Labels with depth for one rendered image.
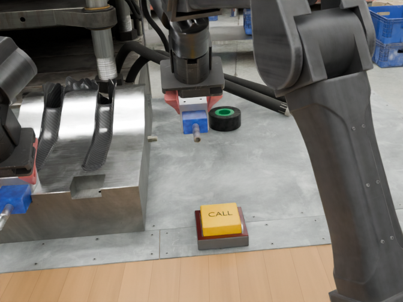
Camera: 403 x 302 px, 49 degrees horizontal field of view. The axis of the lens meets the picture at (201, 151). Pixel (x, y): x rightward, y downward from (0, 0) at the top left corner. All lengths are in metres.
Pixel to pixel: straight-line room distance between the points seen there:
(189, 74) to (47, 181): 0.29
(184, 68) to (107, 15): 0.69
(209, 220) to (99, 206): 0.18
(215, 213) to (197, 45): 0.26
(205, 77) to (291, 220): 0.28
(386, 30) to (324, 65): 3.83
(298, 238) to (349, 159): 0.35
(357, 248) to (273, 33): 0.20
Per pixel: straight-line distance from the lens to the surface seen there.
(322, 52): 0.40
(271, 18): 0.40
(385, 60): 4.30
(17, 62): 0.62
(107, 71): 1.41
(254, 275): 0.66
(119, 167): 0.76
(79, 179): 0.76
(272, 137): 1.04
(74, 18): 1.40
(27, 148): 0.66
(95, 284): 0.68
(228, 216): 0.71
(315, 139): 0.41
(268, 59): 0.41
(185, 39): 0.65
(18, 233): 0.79
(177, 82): 0.72
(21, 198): 0.71
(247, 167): 0.91
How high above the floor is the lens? 1.25
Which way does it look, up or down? 28 degrees down
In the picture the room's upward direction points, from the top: 3 degrees counter-clockwise
